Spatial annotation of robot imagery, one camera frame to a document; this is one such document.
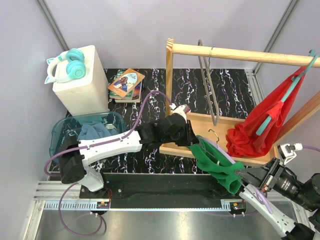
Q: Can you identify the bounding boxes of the wooden clothes rack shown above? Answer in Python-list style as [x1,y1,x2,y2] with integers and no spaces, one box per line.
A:
[166,38,320,151]

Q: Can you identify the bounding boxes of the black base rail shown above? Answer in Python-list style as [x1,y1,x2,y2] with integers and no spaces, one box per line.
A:
[79,172,242,212]

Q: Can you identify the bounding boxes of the red tank top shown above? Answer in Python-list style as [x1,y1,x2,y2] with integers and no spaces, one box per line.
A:
[226,66,307,158]

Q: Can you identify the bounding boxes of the orange top book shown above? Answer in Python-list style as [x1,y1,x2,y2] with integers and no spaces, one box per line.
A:
[108,68,145,98]

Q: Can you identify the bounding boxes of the teal hanger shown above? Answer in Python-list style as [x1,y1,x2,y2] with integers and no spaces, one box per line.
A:
[256,49,319,136]

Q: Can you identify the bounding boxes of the green tank top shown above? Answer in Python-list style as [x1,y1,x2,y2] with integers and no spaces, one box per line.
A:
[188,135,245,195]

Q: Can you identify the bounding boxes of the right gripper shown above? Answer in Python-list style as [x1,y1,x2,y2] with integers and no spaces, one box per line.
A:
[234,154,320,210]

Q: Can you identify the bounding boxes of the white box stand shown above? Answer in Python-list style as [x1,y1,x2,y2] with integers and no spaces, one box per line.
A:
[52,45,108,116]

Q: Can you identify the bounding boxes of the purple hanger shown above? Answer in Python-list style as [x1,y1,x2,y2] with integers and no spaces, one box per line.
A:
[199,128,275,215]

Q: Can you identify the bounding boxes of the grey hanger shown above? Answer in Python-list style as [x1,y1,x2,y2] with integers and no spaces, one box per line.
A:
[197,39,220,127]

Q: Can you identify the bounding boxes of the teal cat-ear headphones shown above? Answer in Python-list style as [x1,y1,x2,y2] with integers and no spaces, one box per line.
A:
[44,48,86,84]

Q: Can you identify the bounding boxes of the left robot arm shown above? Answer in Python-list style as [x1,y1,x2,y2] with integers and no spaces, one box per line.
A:
[57,113,199,198]

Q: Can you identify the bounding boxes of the teal plastic bin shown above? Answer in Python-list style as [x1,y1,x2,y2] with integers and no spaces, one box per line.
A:
[49,111,127,157]

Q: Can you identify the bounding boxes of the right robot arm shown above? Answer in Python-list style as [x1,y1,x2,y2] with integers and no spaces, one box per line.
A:
[227,157,320,240]

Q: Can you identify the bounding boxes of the green bottom book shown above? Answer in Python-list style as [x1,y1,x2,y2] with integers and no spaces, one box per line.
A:
[108,68,145,103]

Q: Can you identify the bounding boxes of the blue tank top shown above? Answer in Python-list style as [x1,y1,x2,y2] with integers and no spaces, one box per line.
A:
[77,121,111,141]

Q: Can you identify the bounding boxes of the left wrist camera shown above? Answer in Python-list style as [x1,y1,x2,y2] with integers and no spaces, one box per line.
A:
[169,103,191,121]

